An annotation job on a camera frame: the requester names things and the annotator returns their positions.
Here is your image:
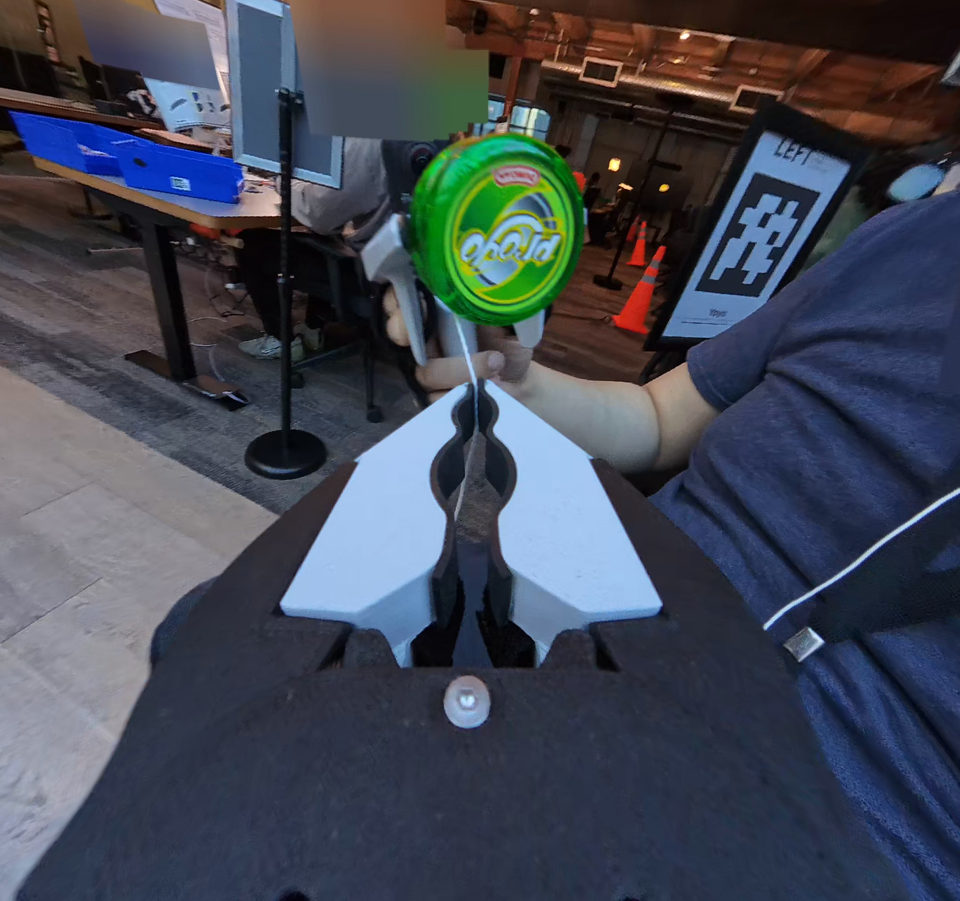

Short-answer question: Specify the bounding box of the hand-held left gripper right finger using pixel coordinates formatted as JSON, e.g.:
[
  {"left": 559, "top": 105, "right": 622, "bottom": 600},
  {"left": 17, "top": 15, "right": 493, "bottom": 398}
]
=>
[{"left": 478, "top": 379, "right": 665, "bottom": 667}]

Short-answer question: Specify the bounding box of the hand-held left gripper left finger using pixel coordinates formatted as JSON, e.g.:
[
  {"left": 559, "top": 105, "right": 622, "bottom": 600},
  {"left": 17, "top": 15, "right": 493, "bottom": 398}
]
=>
[{"left": 278, "top": 383, "right": 477, "bottom": 667}]

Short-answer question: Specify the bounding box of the white yoyo string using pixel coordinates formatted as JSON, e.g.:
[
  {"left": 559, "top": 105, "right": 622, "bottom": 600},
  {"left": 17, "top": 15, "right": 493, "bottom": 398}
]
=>
[{"left": 451, "top": 314, "right": 482, "bottom": 525}]

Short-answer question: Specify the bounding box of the green yoyo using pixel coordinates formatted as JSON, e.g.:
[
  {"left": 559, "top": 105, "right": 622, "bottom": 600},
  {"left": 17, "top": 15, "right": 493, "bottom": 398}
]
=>
[{"left": 410, "top": 131, "right": 587, "bottom": 329}]

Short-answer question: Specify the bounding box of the person's right forearm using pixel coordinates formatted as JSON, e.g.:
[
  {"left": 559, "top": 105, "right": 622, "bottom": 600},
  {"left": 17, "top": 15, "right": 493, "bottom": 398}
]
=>
[{"left": 523, "top": 359, "right": 723, "bottom": 476}]

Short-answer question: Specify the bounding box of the person's right hand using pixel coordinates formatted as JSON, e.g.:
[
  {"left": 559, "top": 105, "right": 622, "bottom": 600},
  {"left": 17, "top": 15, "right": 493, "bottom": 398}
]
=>
[{"left": 381, "top": 286, "right": 543, "bottom": 409}]

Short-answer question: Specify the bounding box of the black office chair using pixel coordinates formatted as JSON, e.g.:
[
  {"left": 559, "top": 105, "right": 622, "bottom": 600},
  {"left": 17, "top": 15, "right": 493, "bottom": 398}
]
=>
[{"left": 298, "top": 232, "right": 430, "bottom": 424}]

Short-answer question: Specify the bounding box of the grey sign panel on stand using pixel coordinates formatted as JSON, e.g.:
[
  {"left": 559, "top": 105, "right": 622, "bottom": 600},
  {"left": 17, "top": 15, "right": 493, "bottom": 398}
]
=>
[{"left": 222, "top": 0, "right": 347, "bottom": 482}]

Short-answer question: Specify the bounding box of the blue plastic bin with label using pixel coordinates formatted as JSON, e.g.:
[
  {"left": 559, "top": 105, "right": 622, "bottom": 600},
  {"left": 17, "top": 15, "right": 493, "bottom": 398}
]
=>
[{"left": 114, "top": 138, "right": 246, "bottom": 205}]

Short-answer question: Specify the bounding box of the white poster board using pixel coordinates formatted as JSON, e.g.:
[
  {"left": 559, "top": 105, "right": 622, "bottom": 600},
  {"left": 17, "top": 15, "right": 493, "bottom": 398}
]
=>
[{"left": 141, "top": 0, "right": 229, "bottom": 94}]

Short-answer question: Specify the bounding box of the white leaflet display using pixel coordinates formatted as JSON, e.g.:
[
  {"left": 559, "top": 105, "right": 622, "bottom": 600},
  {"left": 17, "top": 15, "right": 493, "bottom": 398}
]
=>
[{"left": 141, "top": 77, "right": 228, "bottom": 135}]

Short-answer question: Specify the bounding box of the black white marker sign board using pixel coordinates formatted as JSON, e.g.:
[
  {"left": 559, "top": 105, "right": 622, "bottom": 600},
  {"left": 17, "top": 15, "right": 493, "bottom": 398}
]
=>
[{"left": 643, "top": 100, "right": 876, "bottom": 356}]

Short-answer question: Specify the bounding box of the wooden table with black legs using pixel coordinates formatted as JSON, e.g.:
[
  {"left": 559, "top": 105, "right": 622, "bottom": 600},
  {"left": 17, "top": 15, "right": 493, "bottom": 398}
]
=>
[{"left": 32, "top": 157, "right": 303, "bottom": 413}]

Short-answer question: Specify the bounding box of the long wooden table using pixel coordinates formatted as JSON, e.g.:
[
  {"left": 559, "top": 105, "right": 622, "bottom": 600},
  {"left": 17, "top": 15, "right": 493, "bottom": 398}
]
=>
[{"left": 0, "top": 86, "right": 163, "bottom": 131}]

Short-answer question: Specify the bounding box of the black strap with white piping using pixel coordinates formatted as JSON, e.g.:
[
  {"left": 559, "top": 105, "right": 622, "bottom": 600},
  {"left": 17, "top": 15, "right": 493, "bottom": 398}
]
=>
[{"left": 762, "top": 487, "right": 960, "bottom": 664}]

